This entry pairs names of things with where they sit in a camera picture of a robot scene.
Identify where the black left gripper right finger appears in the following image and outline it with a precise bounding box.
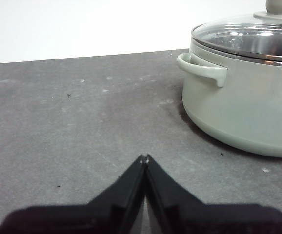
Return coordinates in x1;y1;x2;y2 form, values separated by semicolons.
145;154;282;234

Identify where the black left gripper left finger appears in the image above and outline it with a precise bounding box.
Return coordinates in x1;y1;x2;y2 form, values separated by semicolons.
0;154;148;234

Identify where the glass lid with green knob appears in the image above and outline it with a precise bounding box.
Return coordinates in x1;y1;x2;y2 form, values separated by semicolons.
191;0;282;66

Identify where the pale green electric pot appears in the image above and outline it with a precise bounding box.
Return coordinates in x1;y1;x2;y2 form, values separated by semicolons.
177;48;282;158

